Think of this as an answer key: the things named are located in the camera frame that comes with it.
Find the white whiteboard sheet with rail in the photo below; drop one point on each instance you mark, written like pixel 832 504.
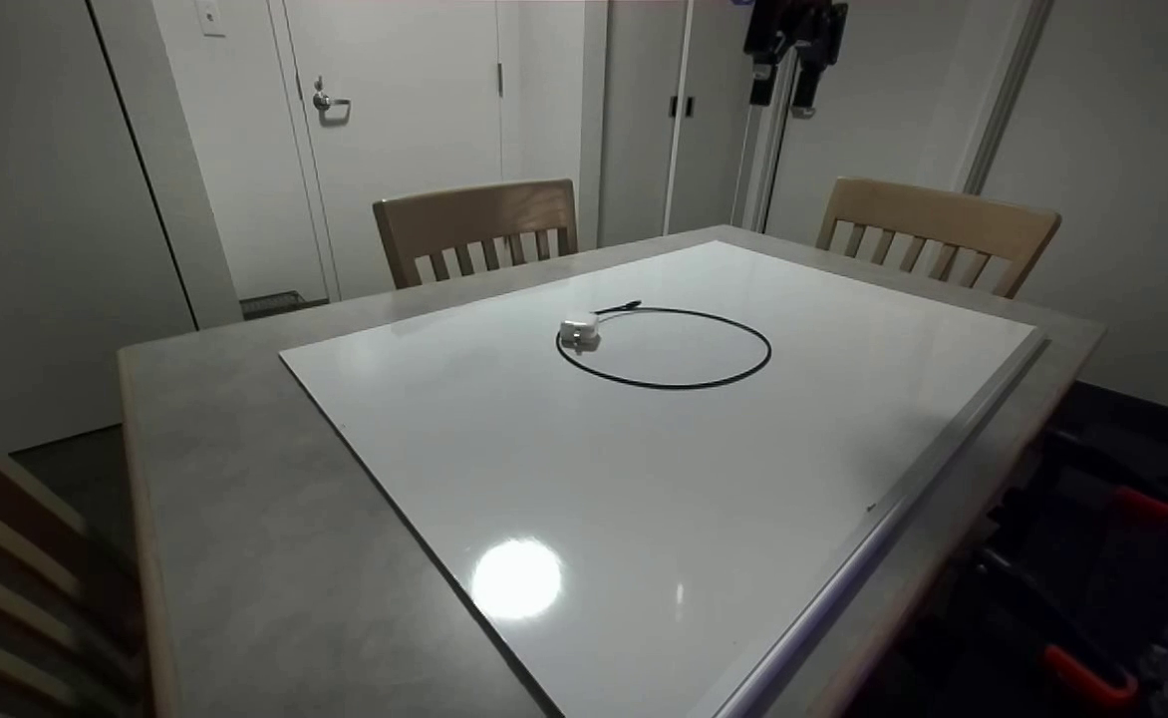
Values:
pixel 689 504

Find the white charger power adapter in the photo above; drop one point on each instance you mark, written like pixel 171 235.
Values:
pixel 578 329

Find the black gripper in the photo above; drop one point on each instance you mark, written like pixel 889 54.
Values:
pixel 798 24

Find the white wall switch plate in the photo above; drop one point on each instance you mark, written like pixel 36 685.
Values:
pixel 213 16

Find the white door with round knob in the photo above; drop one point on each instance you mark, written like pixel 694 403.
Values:
pixel 904 104

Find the wooden slat-back chair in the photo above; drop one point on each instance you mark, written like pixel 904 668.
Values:
pixel 6 514
pixel 944 212
pixel 476 212

